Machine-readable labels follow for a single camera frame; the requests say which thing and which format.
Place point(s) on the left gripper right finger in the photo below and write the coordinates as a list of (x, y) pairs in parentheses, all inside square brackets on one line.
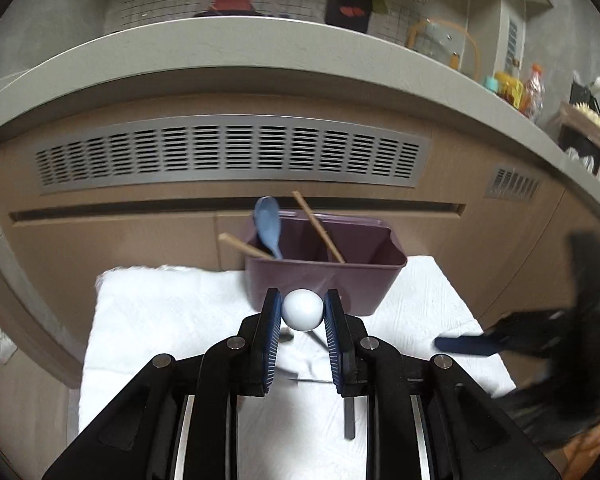
[(343, 331)]

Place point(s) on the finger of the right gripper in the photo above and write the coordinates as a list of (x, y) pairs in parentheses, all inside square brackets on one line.
[(468, 345)]

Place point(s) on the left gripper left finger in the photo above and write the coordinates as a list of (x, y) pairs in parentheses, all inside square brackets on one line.
[(265, 341)]

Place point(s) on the beige spoon black handle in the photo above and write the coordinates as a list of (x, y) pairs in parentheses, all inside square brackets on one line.
[(303, 310)]

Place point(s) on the long wooden spoon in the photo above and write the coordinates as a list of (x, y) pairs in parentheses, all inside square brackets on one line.
[(318, 227)]

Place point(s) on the purple plastic utensil bin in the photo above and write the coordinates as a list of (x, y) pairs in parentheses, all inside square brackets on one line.
[(373, 258)]

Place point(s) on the blue plastic rice spoon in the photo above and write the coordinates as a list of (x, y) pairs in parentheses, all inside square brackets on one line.
[(268, 224)]

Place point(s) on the small grey vent right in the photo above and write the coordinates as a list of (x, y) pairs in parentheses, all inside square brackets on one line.
[(513, 184)]

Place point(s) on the dark box on counter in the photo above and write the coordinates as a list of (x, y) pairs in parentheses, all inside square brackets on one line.
[(579, 124)]

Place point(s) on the orange cap plastic bottle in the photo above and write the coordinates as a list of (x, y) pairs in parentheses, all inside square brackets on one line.
[(532, 101)]

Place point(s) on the yellow container on counter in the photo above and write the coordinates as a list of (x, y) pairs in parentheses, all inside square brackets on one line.
[(510, 88)]

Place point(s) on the grey stone countertop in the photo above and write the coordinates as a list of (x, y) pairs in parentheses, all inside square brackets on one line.
[(274, 56)]

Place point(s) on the glass lid wooden rim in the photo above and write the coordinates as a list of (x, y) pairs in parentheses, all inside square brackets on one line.
[(446, 42)]

